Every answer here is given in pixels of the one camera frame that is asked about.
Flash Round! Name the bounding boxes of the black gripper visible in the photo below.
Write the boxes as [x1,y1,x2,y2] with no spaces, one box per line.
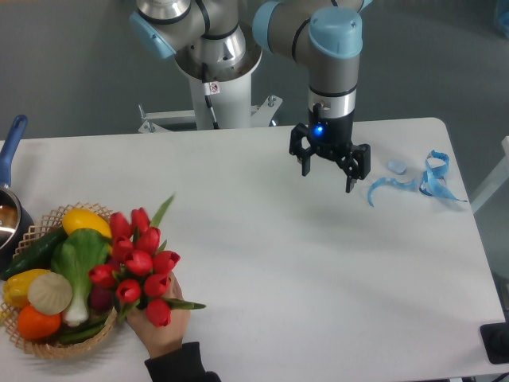
[289,103,371,193]

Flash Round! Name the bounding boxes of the red tulip bouquet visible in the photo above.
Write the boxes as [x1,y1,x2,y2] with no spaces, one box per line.
[88,196,205,327]

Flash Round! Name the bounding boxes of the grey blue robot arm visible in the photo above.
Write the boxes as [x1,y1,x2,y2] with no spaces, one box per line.
[130,1,371,189]

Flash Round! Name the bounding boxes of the dark sleeved forearm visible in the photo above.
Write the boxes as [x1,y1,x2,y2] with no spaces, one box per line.
[145,342,221,382]

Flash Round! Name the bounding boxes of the person's hand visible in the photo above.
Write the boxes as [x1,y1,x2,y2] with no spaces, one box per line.
[125,273,192,359]

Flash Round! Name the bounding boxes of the light blue round cap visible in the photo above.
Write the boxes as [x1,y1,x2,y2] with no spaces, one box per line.
[387,159,407,175]

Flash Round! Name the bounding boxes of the curved blue ribbon piece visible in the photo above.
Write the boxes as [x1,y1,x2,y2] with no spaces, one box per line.
[367,177,421,208]

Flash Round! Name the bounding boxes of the blue ribbon strip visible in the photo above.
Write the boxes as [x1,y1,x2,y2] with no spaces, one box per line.
[418,150,467,202]

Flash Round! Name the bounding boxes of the black device at edge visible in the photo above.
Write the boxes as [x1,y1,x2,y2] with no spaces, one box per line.
[480,322,508,364]

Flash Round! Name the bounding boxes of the yellow squash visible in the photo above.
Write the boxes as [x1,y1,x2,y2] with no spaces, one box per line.
[62,208,111,238]

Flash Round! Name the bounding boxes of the purple vegetable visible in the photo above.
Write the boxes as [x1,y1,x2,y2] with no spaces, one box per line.
[89,287,113,312]

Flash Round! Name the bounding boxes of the green bok choy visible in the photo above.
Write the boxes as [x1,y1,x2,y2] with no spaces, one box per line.
[51,228,108,327]

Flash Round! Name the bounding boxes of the dark green cucumber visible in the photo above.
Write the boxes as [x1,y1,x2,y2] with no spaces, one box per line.
[1,227,68,281]

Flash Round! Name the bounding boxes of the beige steamed bun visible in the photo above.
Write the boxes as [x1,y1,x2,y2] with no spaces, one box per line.
[27,272,73,315]

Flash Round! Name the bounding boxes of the green bean pods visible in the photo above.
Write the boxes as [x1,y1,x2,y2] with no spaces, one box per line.
[56,315,108,345]

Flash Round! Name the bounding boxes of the woven bamboo basket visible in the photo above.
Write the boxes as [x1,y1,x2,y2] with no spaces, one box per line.
[1,202,117,359]

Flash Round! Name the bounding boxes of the orange fruit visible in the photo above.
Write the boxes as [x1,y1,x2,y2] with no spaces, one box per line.
[17,305,62,341]

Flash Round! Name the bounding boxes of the yellow bell pepper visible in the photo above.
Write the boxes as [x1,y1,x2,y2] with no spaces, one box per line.
[3,269,50,309]

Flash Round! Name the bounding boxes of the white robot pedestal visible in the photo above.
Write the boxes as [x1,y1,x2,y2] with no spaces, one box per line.
[138,50,283,134]

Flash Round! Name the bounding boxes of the blue handled saucepan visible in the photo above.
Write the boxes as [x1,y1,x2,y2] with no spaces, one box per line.
[1,115,33,270]

